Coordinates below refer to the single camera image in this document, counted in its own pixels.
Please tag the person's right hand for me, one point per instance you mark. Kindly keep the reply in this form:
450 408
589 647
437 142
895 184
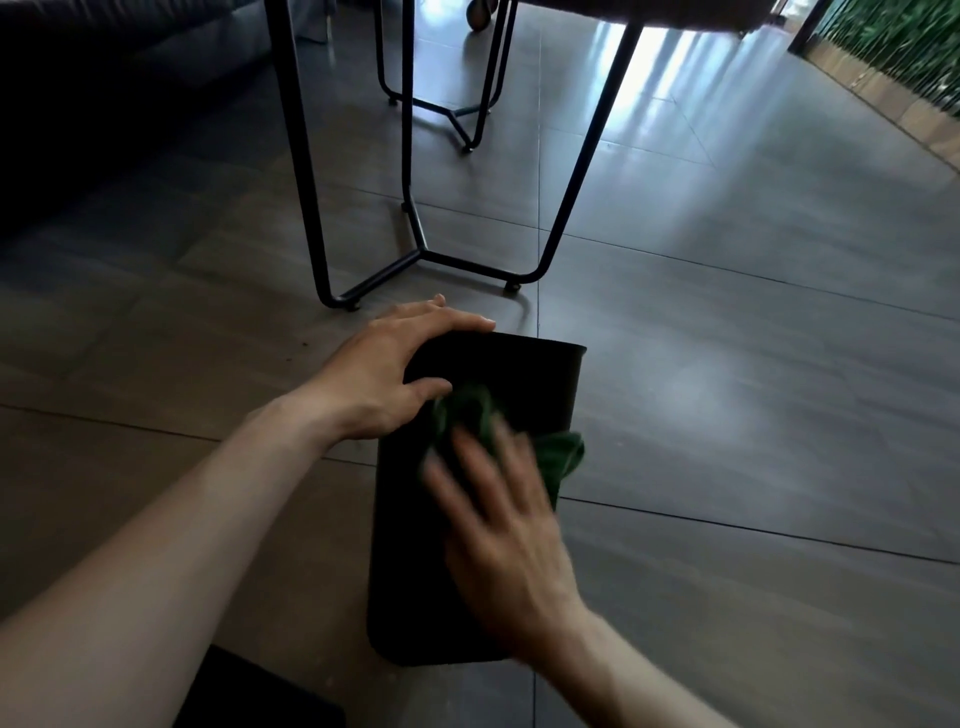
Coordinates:
510 555

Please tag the person's left hand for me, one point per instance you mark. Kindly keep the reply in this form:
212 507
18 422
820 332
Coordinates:
371 375

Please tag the person's left thumb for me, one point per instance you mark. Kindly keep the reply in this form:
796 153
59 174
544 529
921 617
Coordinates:
427 391

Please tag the person's right fingers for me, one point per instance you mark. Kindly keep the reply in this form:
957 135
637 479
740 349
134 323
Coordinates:
480 480

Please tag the green cleaning cloth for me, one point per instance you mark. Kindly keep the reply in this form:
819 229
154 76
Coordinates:
559 457

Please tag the black plastic waste bin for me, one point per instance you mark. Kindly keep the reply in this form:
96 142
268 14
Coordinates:
420 585

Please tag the person's left forearm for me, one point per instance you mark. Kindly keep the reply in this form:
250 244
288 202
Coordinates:
172 540

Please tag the person's right forearm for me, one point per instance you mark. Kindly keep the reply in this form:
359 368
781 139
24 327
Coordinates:
622 675

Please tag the black flat lid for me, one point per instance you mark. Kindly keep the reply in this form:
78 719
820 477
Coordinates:
247 694

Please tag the caster wheel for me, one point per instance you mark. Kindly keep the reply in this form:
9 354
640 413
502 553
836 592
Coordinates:
480 13

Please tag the dark table top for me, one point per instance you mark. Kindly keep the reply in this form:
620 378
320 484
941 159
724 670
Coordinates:
660 11

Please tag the dark sofa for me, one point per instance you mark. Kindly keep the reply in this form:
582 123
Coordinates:
97 82

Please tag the wooden planter box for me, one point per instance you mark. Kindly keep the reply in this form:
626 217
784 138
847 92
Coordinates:
885 97

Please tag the black metal side table frame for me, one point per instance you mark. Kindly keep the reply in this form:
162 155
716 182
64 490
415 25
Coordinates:
487 82

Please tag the green plant wall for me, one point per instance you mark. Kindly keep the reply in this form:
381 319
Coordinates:
900 37

